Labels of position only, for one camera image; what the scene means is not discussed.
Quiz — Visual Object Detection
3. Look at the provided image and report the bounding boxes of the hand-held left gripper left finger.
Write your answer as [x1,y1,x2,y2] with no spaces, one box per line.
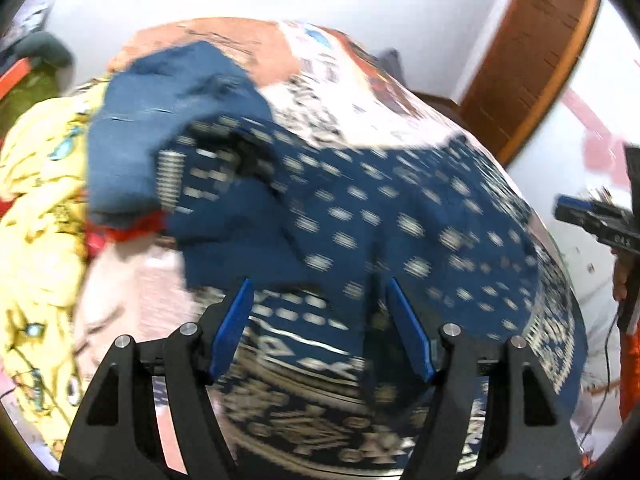
[59,276,256,480]

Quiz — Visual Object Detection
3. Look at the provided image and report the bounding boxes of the navy patterned hoodie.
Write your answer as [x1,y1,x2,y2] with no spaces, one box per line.
[157,115,588,480]

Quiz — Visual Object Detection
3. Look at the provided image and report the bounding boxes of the blue jeans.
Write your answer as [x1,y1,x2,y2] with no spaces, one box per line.
[87,41,273,226]

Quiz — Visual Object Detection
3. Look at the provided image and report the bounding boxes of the brown wooden door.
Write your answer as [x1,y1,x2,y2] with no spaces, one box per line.
[457,0,603,168]

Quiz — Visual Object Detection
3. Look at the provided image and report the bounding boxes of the dark grey cloth bundle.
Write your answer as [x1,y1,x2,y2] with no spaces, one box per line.
[10,31,76,78]

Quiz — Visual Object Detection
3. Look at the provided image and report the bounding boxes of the white door with pink heart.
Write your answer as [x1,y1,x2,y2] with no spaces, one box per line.
[505,0,640,461]

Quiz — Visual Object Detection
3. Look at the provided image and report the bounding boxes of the red garment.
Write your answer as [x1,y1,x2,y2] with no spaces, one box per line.
[82,210,168,256]

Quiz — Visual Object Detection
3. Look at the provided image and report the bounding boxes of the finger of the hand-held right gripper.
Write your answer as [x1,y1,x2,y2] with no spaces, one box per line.
[554,194,608,233]

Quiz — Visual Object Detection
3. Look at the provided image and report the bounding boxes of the printed bed blanket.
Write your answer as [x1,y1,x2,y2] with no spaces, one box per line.
[65,17,581,480]

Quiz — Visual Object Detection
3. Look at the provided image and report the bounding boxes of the dark grey bag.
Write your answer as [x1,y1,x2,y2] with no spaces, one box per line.
[375,49,408,78]

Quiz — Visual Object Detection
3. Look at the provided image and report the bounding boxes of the dark wooden bed frame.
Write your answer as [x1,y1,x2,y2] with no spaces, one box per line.
[412,91,461,111]

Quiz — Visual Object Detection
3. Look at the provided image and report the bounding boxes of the yellow cartoon garment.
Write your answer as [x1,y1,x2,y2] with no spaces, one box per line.
[0,75,116,441]

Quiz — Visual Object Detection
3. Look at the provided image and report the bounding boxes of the black cable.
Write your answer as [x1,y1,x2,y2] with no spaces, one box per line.
[601,304,625,397]

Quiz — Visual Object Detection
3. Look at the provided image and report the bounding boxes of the orange box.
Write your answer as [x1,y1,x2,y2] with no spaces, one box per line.
[0,57,32,101]

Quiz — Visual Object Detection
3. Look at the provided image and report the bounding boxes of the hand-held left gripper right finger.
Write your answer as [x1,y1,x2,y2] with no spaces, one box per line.
[386,276,583,480]

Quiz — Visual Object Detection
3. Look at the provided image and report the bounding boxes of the person's right hand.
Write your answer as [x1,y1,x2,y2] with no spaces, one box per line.
[612,256,632,303]

